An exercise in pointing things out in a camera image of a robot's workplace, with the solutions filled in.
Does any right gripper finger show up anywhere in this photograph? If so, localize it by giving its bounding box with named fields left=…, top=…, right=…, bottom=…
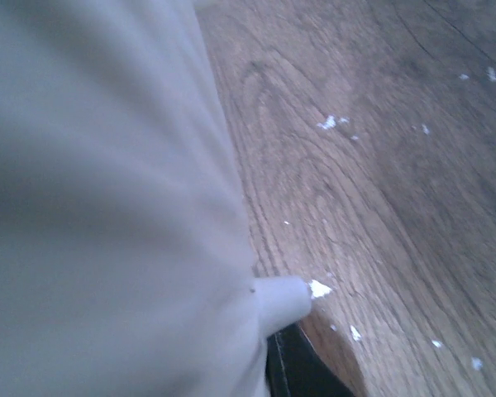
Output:
left=266, top=323, right=354, bottom=397

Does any orange woven-pattern plate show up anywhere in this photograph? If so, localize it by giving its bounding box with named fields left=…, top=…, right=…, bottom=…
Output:
left=0, top=1, right=311, bottom=396

